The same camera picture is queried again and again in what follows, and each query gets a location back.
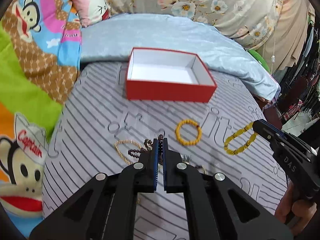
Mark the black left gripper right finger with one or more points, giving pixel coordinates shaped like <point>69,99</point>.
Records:
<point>172,177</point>

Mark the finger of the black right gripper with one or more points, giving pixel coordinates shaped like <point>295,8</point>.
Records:
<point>267,130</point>
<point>289,144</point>

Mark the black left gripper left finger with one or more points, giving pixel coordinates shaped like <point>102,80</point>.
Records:
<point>147,179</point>

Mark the gold bangle dark beads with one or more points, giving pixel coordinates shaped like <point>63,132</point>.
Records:
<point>201,168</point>

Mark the right hand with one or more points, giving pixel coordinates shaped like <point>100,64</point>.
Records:
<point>302,209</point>

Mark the grey striped bed sheet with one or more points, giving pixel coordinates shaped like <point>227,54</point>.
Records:
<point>98,126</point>

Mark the green plastic object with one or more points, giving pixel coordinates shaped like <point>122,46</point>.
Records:
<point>260,59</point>

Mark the beige hanging curtain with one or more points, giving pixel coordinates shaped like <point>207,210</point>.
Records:
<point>284,46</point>

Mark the red cardboard box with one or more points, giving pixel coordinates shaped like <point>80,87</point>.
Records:
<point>168,75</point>

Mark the grey floral duvet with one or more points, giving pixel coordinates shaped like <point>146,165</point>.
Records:
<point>248,22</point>

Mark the light blue quilt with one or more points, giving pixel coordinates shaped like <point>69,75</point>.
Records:
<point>113,40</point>

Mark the colourful monkey cartoon blanket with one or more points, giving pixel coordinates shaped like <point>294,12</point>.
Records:
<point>40,63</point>

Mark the pink rabbit pillow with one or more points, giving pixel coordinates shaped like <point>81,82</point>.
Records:
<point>91,12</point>

